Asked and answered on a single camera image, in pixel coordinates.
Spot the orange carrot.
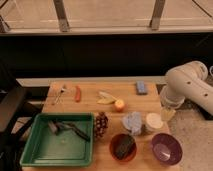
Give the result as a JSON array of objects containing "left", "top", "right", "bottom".
[{"left": 75, "top": 86, "right": 81, "bottom": 102}]

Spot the purple bowl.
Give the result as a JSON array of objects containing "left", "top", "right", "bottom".
[{"left": 151, "top": 133, "right": 183, "bottom": 166}]

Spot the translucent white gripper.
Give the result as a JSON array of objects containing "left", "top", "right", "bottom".
[{"left": 160, "top": 86, "right": 185, "bottom": 122}]

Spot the dark sponge in bowl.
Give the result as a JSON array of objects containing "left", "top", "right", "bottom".
[{"left": 115, "top": 135, "right": 135, "bottom": 160}]

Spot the black brush in tray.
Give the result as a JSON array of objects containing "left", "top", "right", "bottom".
[{"left": 48, "top": 121, "right": 90, "bottom": 141}]

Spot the orange bowl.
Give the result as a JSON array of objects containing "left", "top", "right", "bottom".
[{"left": 109, "top": 134, "right": 137, "bottom": 163}]

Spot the yellow banana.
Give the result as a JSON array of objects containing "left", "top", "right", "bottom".
[{"left": 97, "top": 91, "right": 117, "bottom": 104}]

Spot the small metal utensil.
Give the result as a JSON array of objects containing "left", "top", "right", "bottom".
[{"left": 52, "top": 84, "right": 70, "bottom": 105}]

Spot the blue sponge block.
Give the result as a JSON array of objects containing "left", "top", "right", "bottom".
[{"left": 136, "top": 81, "right": 148, "bottom": 95}]

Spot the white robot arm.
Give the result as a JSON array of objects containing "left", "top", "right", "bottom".
[{"left": 160, "top": 61, "right": 213, "bottom": 121}]

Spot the green plastic tray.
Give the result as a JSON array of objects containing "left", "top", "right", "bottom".
[{"left": 20, "top": 113, "right": 94, "bottom": 167}]

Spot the crumpled blue white cloth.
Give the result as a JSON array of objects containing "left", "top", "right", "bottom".
[{"left": 122, "top": 112, "right": 142, "bottom": 136}]

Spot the orange yellow apple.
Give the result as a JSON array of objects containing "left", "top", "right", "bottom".
[{"left": 114, "top": 99, "right": 125, "bottom": 112}]

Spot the black chair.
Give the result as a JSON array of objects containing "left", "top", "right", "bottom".
[{"left": 0, "top": 62, "right": 39, "bottom": 171}]

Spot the white paper cup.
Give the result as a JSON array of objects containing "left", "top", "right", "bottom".
[{"left": 145, "top": 113, "right": 163, "bottom": 134}]

